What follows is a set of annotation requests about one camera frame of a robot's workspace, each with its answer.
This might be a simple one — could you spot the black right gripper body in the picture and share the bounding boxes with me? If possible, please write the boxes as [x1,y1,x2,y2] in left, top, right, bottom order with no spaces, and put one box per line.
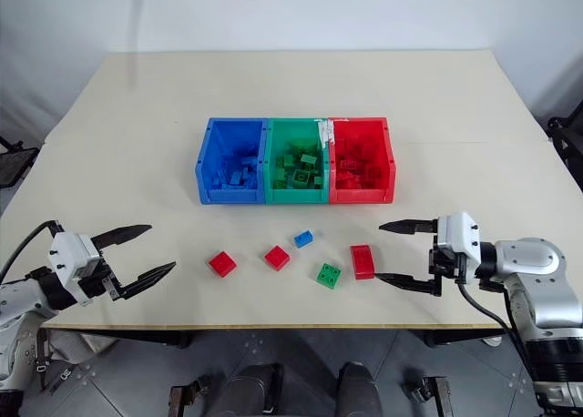
[426,232,466,287]

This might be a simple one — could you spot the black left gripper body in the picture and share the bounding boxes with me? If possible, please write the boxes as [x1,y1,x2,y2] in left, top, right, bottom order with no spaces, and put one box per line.
[76,251,125,305]

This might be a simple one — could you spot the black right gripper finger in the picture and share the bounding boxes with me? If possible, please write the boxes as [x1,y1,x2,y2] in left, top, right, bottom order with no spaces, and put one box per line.
[373,271,443,297]
[378,219,440,237]

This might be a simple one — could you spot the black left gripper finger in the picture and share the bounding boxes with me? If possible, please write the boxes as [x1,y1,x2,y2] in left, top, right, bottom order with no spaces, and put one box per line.
[118,260,178,300]
[89,224,153,254]

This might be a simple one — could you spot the long red toy brick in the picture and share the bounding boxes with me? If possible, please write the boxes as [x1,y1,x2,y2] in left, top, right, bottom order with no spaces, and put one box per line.
[349,244,377,281]

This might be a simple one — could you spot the red plastic bin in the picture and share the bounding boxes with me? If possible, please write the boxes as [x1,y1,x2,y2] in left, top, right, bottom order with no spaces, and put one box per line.
[327,117,397,206]

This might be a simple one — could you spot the black table foot bar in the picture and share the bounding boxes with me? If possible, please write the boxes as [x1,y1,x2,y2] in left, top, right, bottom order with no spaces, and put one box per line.
[107,330,193,351]
[422,329,502,348]

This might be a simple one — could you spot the small red toy brick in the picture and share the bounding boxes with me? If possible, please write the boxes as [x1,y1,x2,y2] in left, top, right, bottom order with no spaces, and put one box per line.
[208,250,240,280]
[264,245,292,271]

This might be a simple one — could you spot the green four-stud toy brick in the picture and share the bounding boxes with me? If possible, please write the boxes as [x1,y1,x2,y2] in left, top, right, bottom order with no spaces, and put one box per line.
[314,261,344,291]

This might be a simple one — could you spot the blue plastic bin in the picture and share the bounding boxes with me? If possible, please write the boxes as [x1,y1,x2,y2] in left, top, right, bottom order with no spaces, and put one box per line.
[195,117,270,207]

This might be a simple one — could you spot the dark rounded shape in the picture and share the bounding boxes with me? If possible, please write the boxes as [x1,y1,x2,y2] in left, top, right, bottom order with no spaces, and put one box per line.
[335,361,384,417]
[213,362,285,417]

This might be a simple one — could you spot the black mesh chair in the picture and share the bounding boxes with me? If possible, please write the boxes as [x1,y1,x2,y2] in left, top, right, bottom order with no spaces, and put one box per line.
[0,136,41,191]

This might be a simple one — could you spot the green plastic bin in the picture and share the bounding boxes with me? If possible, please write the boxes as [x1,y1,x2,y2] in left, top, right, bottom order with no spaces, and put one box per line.
[263,117,332,207]

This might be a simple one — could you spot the black metal stand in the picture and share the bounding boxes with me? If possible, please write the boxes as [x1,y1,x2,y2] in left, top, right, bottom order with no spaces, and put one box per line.
[546,115,583,188]

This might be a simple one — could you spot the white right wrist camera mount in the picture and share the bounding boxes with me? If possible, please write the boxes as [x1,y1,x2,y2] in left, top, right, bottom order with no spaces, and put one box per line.
[435,211,484,284]

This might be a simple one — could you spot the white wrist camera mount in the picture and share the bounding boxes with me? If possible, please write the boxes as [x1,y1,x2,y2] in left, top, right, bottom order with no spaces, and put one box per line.
[46,231,102,308]
[435,211,484,284]

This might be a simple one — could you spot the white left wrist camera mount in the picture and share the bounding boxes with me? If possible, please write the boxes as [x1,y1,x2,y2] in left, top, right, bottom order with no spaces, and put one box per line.
[46,231,102,308]

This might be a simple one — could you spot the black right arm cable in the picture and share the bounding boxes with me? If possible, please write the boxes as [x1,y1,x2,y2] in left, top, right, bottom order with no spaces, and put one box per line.
[456,280,547,393]

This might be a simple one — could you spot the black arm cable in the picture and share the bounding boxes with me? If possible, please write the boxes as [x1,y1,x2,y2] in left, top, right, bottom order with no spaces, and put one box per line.
[456,280,547,393]
[0,219,65,278]

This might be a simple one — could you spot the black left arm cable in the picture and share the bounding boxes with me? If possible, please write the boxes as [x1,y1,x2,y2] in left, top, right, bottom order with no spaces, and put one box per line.
[0,219,65,278]

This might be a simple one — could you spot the black strap with buckle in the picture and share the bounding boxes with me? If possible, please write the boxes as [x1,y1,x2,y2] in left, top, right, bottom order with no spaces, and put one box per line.
[35,329,52,378]

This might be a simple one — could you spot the rusty metal frame bracket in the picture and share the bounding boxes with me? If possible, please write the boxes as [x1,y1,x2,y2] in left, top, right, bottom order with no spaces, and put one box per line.
[404,374,453,417]
[169,374,213,417]

